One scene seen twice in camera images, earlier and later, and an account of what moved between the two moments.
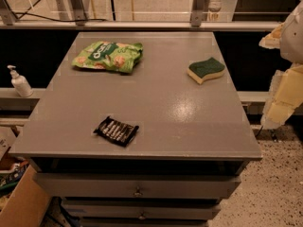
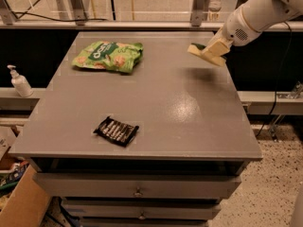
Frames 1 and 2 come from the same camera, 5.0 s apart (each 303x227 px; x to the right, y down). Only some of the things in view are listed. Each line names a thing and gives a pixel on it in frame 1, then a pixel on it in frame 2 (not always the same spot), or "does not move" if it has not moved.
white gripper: x=294 y=42 → x=235 y=29
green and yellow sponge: x=205 y=70 → x=218 y=60
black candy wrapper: x=116 y=131 does not move
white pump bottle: x=20 y=83 does not move
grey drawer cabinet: x=191 y=147 does not move
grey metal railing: x=77 y=17 does not move
